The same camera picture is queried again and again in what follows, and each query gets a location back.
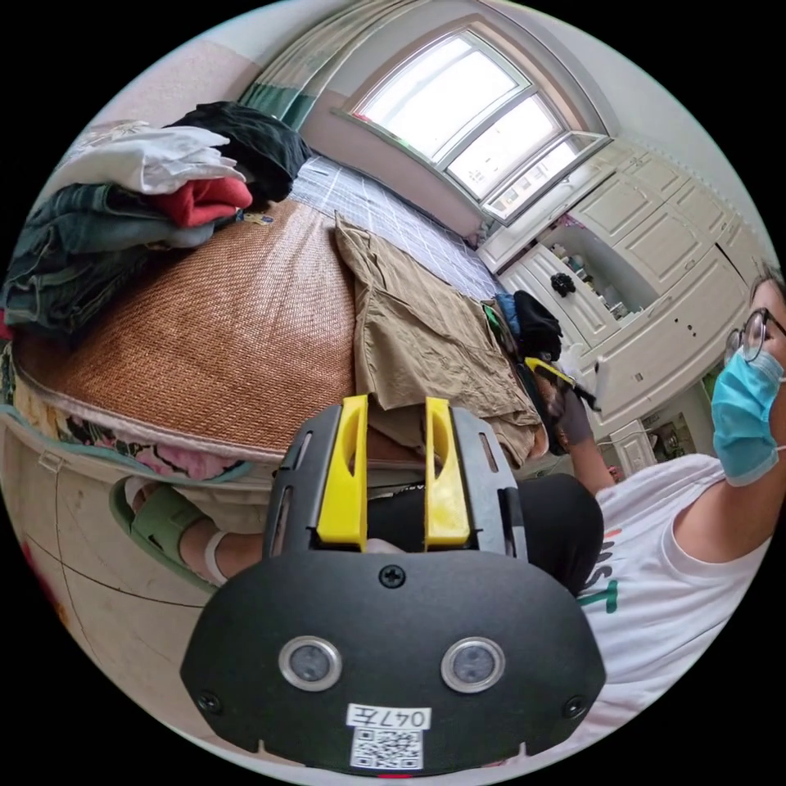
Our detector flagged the person's right forearm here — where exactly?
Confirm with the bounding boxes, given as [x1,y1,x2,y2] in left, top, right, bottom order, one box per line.
[569,438,617,494]

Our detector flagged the white cupboard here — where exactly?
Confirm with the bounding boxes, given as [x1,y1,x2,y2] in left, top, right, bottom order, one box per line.
[477,139,782,471]

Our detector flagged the person's body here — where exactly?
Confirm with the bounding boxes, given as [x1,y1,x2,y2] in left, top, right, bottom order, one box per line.
[109,256,786,770]

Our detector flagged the bed with woven mat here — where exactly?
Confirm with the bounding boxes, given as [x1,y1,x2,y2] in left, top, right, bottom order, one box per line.
[0,153,557,487]

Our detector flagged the person's right hand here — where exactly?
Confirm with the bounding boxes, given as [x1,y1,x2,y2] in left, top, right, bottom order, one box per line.
[556,391,595,445]

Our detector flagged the pile of clothes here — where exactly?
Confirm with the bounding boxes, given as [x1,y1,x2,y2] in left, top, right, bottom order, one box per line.
[0,101,315,337]
[481,289,565,364]

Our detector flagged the window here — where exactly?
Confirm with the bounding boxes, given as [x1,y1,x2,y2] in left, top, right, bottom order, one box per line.
[333,23,615,226]

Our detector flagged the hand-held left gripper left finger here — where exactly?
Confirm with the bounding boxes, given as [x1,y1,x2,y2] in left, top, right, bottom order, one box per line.
[317,395,370,549]

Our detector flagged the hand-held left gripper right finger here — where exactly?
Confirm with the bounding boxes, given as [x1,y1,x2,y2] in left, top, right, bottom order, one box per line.
[424,397,473,550]

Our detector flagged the green and beige curtain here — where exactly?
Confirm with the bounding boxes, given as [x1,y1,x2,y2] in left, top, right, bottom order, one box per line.
[237,0,486,131]

